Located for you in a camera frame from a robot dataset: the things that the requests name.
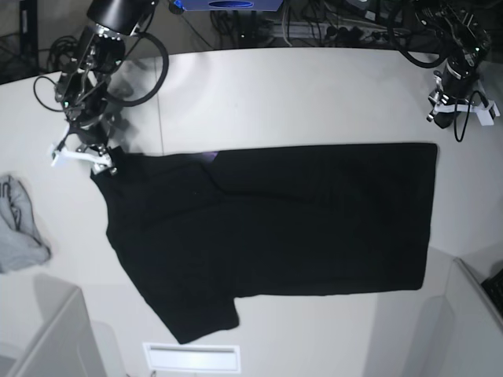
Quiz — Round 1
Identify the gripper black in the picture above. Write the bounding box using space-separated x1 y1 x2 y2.
431 56 479 108
66 105 130 175

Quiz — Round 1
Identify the black T-shirt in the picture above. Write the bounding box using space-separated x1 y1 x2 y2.
91 142 439 344

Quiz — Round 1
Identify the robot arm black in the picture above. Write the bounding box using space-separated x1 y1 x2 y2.
51 1 169 174
387 1 490 129

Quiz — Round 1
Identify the grey crumpled cloth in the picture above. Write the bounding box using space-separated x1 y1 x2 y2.
1 174 51 274

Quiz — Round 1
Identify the white bin left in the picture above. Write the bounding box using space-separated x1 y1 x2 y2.
1 274 127 376

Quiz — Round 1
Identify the white bin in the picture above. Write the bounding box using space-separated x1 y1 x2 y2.
415 258 502 376
1 274 127 376

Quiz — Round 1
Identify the black monitor stand left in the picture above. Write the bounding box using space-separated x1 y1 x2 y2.
19 0 39 58

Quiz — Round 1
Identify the blue box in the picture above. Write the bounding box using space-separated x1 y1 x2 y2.
175 0 283 12

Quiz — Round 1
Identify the black keyboard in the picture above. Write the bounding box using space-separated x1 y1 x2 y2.
482 270 503 315

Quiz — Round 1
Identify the white bin right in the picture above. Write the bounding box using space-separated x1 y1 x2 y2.
415 258 502 376

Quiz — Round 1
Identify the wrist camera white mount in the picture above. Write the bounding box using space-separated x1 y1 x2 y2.
49 145 112 167
426 78 501 129

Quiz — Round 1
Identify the coiled black cable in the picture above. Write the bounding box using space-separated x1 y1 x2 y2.
46 35 86 74

